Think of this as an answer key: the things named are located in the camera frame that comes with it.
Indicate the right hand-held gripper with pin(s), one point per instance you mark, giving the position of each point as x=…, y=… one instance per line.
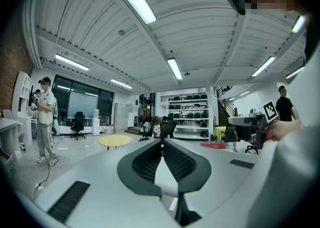
x=260, y=127

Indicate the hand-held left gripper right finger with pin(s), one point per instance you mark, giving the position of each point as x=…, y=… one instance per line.
x=190, y=169

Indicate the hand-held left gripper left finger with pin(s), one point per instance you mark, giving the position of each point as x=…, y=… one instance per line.
x=140, y=172

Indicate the person's right hand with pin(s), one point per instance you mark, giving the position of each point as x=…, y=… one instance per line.
x=280, y=129

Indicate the black office chair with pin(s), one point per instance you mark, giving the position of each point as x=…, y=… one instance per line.
x=168, y=127
x=147, y=129
x=230, y=134
x=79, y=119

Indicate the staircase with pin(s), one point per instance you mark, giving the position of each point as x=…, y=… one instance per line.
x=222, y=112

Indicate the yellow-green cloth table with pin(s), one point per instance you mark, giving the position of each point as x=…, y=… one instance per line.
x=218, y=132

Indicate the round wooden table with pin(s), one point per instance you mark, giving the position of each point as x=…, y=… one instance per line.
x=115, y=140

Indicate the rows of black bags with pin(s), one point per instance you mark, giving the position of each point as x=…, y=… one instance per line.
x=197, y=115

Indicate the white shelf rack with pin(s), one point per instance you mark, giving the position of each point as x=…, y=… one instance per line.
x=186, y=127

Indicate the grey lockers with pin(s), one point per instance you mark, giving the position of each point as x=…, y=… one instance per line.
x=121, y=117

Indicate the white water dispenser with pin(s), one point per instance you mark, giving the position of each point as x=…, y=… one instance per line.
x=96, y=124

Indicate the person's black white shirt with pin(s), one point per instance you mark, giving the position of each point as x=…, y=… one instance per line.
x=295, y=172

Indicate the white power strip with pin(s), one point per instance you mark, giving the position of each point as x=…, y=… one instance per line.
x=38, y=186

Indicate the white desk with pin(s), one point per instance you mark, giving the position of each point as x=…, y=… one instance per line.
x=7, y=124

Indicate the white bookshelf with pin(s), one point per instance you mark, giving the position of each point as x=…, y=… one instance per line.
x=22, y=84

